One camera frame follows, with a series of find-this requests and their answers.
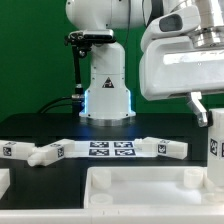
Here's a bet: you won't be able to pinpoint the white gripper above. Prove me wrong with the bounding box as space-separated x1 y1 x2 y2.
139 36 224 127

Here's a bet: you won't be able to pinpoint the white desk top tray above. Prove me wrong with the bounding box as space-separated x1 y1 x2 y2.
84 166 224 208

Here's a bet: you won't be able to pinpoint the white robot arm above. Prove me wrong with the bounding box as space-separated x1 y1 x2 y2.
65 0 224 126

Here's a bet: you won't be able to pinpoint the marker tag sheet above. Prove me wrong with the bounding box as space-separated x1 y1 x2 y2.
72 141 144 158

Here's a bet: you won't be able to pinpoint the white block left edge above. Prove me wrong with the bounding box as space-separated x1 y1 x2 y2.
0 169 10 199

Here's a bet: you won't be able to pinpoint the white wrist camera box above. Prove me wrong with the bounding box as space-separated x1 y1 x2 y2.
141 5 201 51

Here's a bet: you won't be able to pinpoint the white front rail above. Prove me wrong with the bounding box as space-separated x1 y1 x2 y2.
0 210 224 224

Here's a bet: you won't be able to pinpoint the black cables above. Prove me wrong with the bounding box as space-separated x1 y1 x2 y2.
37 93 84 114

